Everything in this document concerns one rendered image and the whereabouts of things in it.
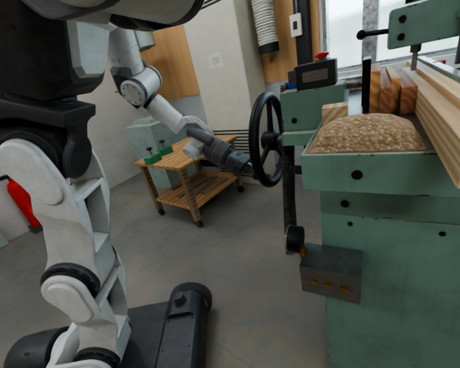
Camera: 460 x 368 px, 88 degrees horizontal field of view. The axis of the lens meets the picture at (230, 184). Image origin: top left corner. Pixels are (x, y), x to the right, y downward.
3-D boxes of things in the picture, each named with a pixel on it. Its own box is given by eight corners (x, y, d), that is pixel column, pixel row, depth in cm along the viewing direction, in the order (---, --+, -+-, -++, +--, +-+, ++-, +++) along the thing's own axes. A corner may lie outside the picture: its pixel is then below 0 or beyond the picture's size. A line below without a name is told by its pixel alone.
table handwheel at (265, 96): (276, 95, 84) (238, 89, 60) (338, 85, 74) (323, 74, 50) (280, 175, 91) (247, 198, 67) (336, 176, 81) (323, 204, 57)
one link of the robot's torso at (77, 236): (43, 313, 63) (-33, 139, 43) (79, 264, 79) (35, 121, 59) (102, 312, 63) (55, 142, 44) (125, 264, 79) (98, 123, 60)
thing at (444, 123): (399, 83, 66) (400, 68, 64) (407, 82, 65) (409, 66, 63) (455, 188, 21) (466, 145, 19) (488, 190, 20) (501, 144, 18)
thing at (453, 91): (404, 78, 72) (406, 60, 70) (412, 77, 71) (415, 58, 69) (459, 151, 26) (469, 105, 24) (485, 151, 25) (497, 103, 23)
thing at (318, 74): (296, 84, 64) (295, 61, 62) (342, 76, 58) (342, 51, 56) (282, 93, 54) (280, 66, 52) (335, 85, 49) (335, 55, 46)
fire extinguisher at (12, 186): (49, 220, 256) (16, 169, 230) (55, 223, 245) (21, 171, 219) (30, 230, 244) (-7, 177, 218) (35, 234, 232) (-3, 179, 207)
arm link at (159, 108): (165, 137, 82) (115, 97, 75) (177, 121, 89) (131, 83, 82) (180, 120, 75) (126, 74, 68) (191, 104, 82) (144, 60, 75)
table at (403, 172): (312, 109, 88) (312, 91, 85) (416, 96, 73) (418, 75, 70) (247, 188, 42) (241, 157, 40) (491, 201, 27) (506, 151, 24)
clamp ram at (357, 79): (335, 101, 60) (334, 62, 56) (369, 97, 57) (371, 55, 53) (331, 109, 54) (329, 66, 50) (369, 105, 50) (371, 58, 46)
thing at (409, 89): (391, 91, 60) (393, 71, 58) (401, 90, 59) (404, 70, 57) (399, 114, 42) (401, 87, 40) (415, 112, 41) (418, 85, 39)
